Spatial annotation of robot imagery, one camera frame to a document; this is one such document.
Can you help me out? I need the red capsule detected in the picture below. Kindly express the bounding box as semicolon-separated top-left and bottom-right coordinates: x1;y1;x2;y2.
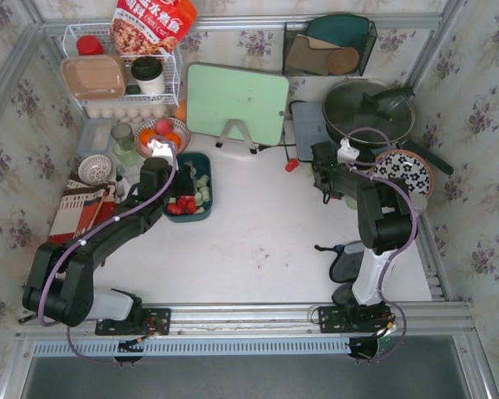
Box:
284;159;299;173

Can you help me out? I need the teal storage basket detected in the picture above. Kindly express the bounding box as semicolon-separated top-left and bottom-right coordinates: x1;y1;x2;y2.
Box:
163;152;213;223

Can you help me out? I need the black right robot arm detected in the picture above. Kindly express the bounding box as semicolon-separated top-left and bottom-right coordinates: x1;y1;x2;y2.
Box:
311;141;417;332

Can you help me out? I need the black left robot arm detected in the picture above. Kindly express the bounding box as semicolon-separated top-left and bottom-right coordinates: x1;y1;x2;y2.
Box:
22;157;179;328

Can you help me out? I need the white strainer basket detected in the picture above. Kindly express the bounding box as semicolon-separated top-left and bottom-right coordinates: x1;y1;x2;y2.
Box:
78;155;112;185

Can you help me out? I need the white black-lid coffee cup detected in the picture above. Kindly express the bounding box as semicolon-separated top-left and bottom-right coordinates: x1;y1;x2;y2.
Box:
131;56;166;95

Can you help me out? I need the orange fruit left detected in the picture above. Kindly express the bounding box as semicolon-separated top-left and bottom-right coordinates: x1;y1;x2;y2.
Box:
139;128;157;146

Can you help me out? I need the orange fruit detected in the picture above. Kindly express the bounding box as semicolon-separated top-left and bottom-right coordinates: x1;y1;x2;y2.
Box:
165;131;182;150
139;128;157;146

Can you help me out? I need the green glass jar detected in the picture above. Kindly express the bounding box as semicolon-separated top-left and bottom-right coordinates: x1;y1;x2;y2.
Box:
111;123;138;166

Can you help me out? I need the orange fruit right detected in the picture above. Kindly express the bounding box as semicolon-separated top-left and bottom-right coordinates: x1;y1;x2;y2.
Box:
165;131;182;150

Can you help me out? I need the metal fork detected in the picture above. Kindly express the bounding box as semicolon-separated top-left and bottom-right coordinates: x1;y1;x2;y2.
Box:
116;165;125;199

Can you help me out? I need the red apple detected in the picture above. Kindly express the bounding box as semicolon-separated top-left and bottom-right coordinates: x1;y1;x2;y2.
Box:
155;118;173;135

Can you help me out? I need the fruit bowl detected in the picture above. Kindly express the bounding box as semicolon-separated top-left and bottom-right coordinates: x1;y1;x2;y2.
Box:
134;117;191;158

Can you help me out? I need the grey induction cooker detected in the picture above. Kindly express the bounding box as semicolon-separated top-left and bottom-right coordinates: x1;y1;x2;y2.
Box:
289;101;340;163

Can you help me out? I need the egg carton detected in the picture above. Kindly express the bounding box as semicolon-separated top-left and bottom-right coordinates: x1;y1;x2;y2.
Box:
85;105;171;123

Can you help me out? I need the orange behind board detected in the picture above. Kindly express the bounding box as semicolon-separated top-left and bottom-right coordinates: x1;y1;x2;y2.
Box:
175;100;187;123

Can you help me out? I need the clear food container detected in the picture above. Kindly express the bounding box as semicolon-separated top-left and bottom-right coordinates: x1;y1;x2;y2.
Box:
77;118;115;158

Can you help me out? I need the black frying pan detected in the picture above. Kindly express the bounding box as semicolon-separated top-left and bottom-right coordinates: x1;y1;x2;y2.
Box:
322;78;454;175

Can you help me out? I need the patterned orange cloth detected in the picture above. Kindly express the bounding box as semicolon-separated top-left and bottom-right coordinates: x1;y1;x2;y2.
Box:
47;173;116;244

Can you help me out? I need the floral blue plate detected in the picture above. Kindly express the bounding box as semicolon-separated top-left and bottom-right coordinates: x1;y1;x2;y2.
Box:
370;149;434;199

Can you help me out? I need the white bottle grey cap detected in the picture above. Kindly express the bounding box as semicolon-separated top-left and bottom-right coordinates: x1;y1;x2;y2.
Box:
410;192;428;212

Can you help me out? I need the green cutting board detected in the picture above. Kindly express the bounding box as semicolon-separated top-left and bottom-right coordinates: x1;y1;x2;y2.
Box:
186;63;289;146

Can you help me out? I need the beige plastic tray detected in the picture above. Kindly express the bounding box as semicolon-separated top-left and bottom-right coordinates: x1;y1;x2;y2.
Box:
60;54;128;101

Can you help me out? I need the round cork coaster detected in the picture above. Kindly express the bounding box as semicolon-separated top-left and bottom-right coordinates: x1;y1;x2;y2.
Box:
325;47;360;75

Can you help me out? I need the red lid jar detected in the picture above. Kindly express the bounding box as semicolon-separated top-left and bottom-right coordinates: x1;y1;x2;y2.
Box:
76;35;104;56

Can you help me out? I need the red snack bag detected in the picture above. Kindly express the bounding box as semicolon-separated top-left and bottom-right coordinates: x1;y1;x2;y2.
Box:
109;0;197;56

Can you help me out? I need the teal plate in organizer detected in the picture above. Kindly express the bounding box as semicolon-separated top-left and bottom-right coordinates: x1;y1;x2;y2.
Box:
305;14;370;53

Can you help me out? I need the black mesh organizer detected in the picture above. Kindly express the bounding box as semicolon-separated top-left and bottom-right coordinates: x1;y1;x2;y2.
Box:
282;19;378;76

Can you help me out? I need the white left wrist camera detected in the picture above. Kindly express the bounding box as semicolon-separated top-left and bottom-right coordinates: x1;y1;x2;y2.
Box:
147;139;177;160

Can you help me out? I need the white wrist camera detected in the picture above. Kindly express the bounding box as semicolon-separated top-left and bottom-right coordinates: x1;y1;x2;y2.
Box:
147;139;177;160
337;138;360;164

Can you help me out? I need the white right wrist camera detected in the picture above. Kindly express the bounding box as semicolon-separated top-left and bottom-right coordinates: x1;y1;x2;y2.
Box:
337;138;360;164

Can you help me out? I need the white wire rack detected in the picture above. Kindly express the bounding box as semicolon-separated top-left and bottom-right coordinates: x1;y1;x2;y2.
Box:
62;22;182;107

